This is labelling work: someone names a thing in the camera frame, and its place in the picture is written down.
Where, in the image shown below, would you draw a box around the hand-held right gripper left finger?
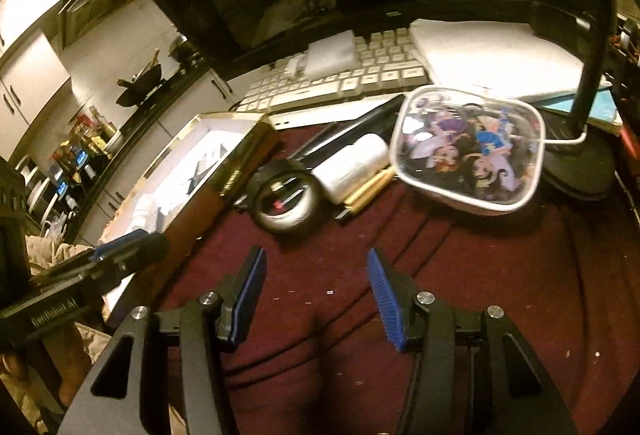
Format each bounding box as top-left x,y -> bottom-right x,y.
57,246 -> 268,435

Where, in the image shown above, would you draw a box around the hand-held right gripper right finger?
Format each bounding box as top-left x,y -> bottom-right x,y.
366,246 -> 573,435

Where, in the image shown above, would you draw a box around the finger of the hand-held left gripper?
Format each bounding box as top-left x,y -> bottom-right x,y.
30,229 -> 147,287
84,232 -> 170,297

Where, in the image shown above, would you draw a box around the black folding magnifier loupe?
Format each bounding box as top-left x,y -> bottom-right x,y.
246,159 -> 321,236

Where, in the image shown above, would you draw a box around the gold rimmed box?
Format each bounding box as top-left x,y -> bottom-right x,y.
97,112 -> 281,326

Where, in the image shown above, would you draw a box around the person's left hand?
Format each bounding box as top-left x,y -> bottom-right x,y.
0,321 -> 95,400

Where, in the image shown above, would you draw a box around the beige cloth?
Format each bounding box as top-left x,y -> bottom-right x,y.
25,235 -> 118,366

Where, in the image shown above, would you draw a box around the cluttered black kitchen counter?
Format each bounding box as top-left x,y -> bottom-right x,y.
15,105 -> 127,236

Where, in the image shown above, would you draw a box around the gold pen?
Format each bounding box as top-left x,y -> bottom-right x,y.
335,165 -> 396,221

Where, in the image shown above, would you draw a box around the white lower kitchen cabinets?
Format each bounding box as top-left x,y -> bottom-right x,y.
75,65 -> 236,238

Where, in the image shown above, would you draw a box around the white kitchen cabinets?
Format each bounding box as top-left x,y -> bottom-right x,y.
75,65 -> 236,238
0,0 -> 132,151

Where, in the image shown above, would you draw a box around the white cylindrical roll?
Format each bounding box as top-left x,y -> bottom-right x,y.
312,132 -> 391,205

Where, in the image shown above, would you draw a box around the black wok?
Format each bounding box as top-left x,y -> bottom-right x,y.
116,48 -> 166,108

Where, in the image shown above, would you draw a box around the white keyboard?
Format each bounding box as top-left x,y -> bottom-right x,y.
235,28 -> 433,131

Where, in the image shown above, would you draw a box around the small white crumpled wrapper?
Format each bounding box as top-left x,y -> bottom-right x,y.
285,55 -> 311,77

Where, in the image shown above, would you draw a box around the silver range hood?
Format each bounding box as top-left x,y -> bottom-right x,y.
56,0 -> 147,52

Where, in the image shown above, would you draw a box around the white upper kitchen cabinets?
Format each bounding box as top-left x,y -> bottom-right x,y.
0,0 -> 132,151

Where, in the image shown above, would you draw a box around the white foam block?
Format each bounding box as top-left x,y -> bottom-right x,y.
305,30 -> 357,78

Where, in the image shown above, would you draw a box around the white paper stack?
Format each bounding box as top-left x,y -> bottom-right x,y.
409,18 -> 613,101

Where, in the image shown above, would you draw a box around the blue book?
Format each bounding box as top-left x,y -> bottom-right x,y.
532,90 -> 626,136

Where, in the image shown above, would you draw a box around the white cable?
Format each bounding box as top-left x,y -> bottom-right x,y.
542,125 -> 589,149

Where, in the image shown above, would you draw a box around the black device with wires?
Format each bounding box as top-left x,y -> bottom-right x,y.
607,15 -> 640,66

